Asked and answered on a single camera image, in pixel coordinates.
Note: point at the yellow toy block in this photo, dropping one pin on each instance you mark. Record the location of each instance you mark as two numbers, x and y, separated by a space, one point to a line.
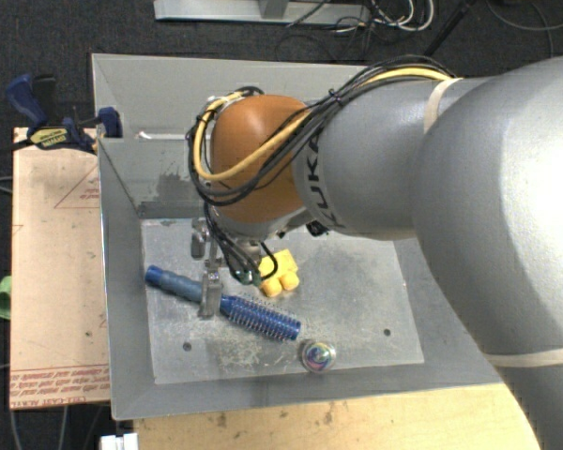
284 270

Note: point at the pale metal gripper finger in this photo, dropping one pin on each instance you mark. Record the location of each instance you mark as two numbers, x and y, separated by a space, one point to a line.
199 242
211 293

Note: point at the grey metal bin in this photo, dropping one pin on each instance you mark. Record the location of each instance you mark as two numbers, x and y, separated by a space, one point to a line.
356 307

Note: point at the blue round hair brush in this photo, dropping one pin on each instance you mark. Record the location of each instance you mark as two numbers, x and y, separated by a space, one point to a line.
263 319

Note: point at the shiny iridescent ball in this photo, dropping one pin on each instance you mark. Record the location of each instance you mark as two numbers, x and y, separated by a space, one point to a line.
318 355

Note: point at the brown cardboard board red print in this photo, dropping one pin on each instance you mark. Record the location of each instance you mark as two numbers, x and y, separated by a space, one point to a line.
56 270

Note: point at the black cylinder on white bracket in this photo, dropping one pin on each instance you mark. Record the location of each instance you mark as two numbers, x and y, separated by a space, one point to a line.
316 229

